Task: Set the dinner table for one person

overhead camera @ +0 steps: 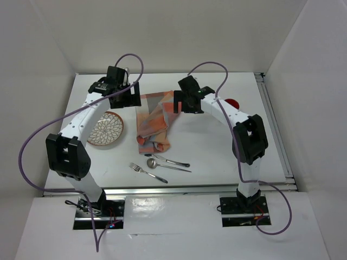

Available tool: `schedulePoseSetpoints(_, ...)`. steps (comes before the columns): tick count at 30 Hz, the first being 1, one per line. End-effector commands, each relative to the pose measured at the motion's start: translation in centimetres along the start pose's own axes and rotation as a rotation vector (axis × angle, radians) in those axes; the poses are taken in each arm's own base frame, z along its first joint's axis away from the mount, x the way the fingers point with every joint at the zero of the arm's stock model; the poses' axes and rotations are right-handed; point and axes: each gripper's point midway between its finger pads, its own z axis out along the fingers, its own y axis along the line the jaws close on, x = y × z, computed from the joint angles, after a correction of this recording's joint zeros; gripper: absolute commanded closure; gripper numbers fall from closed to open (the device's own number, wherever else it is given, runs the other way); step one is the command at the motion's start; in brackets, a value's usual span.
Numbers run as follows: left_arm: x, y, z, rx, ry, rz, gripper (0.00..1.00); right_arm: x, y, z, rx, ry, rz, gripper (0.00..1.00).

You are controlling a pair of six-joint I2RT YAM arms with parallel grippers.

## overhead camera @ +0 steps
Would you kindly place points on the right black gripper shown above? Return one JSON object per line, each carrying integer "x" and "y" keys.
{"x": 179, "y": 97}

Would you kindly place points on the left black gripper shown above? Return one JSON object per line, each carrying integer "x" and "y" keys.
{"x": 132, "y": 100}

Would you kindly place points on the orange checked cloth placemat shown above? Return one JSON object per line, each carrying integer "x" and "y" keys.
{"x": 154, "y": 118}

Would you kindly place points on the red mug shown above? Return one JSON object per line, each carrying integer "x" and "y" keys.
{"x": 233, "y": 103}

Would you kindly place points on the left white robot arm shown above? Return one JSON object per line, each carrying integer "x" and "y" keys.
{"x": 66, "y": 151}

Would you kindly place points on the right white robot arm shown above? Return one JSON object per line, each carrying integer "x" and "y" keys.
{"x": 249, "y": 139}

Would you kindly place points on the floral patterned ceramic plate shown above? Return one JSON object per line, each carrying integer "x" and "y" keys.
{"x": 107, "y": 130}

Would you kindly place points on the silver table knife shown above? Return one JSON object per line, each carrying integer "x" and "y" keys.
{"x": 158, "y": 157}

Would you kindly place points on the silver spoon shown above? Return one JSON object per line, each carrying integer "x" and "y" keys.
{"x": 151, "y": 163}

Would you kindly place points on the silver fork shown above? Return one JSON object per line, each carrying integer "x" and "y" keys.
{"x": 140, "y": 170}

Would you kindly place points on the aluminium frame rail front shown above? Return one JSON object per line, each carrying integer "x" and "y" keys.
{"x": 288, "y": 186}

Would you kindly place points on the aluminium frame rail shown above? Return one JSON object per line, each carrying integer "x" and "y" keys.
{"x": 288, "y": 186}
{"x": 260, "y": 80}

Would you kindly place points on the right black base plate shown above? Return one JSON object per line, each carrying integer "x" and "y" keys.
{"x": 232, "y": 206}

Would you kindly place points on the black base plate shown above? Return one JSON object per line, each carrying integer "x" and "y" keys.
{"x": 108, "y": 208}
{"x": 232, "y": 206}

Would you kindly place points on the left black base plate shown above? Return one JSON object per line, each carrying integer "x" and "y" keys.
{"x": 108, "y": 208}

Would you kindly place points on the aluminium frame rail right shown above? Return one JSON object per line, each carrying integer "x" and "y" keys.
{"x": 260, "y": 80}

